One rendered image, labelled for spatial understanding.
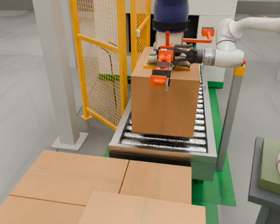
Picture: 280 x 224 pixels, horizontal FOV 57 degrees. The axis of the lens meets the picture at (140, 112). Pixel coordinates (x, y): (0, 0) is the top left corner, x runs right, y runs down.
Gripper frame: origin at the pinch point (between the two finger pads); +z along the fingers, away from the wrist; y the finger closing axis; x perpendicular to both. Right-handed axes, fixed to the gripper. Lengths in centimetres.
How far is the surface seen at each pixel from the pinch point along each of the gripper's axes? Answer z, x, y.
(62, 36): 93, 66, 11
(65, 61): 93, 64, 33
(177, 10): -3.7, 17.2, -20.9
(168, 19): 0.7, 15.9, -15.6
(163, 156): -3, -11, 64
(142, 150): 11, -11, 61
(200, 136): -28, 20, 67
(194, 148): -23, 3, 66
